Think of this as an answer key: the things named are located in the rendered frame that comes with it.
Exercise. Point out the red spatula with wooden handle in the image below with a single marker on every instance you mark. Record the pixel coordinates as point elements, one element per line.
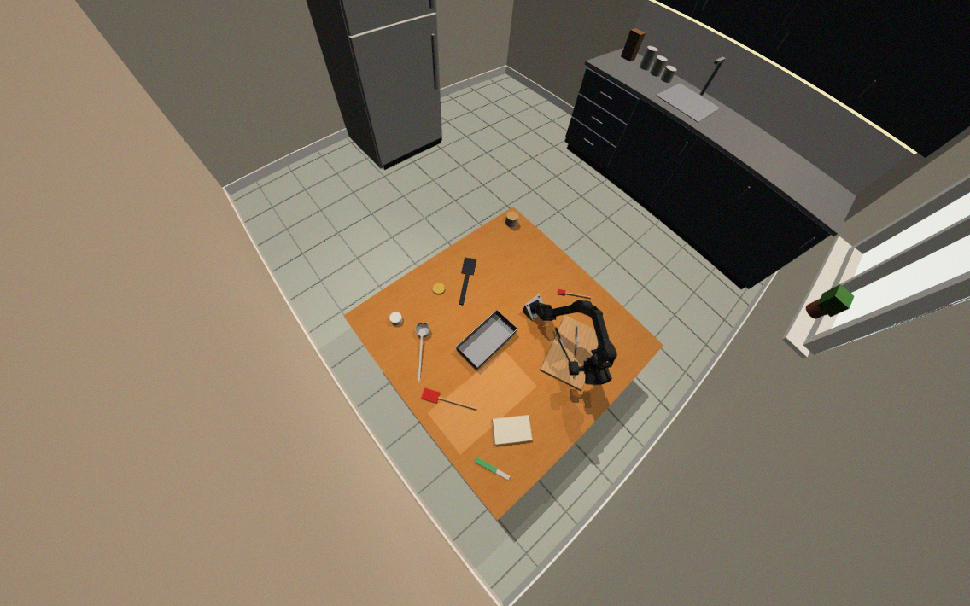
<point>433,396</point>

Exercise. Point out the black spatula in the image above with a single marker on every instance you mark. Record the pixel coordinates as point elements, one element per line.
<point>468,269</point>

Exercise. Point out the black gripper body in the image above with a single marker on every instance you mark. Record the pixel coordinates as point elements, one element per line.
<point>574,369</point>

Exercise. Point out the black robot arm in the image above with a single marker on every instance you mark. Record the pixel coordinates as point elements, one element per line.
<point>605,350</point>

